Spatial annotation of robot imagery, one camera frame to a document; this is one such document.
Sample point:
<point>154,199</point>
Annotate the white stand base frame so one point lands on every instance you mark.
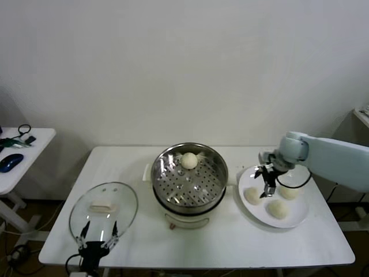
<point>362,211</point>

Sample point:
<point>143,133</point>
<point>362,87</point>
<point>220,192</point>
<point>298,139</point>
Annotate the white side table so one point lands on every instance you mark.
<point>34,155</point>

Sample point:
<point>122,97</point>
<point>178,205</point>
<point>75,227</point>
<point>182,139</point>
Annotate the white shelf desk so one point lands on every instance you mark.
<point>363,119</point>

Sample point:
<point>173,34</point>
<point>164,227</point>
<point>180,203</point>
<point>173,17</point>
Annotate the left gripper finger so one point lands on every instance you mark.
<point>81,239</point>
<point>113,238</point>

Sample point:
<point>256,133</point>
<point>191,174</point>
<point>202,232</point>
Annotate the white electric cooker base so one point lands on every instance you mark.
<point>187,220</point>

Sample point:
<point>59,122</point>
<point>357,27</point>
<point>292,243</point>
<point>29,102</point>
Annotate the white floor power strip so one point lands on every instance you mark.
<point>18,254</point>

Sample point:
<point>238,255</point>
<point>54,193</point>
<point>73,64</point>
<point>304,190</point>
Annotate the white round plate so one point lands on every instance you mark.
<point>297,213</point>

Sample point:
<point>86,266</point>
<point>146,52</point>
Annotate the small black device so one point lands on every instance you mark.
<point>30,140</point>

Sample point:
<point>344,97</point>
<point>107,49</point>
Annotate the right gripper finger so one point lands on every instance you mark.
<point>258,170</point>
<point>269,190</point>

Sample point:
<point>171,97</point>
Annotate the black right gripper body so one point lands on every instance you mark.
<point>270,174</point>

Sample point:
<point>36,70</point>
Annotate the stainless steel steamer basket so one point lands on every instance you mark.
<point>201,184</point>

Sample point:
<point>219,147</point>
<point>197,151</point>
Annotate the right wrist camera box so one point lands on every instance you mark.
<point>263,155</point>

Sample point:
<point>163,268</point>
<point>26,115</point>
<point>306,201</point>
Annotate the light blue right robot arm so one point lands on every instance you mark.
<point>331,155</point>

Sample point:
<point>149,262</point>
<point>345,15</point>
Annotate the white steamed baozi bun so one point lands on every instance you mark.
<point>289,193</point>
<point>251,196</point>
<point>278,209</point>
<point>188,160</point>

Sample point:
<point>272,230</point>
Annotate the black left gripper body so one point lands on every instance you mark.
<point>92,254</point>

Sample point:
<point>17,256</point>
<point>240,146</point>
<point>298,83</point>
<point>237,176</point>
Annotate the blue computer mouse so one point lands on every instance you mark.
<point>11,162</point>

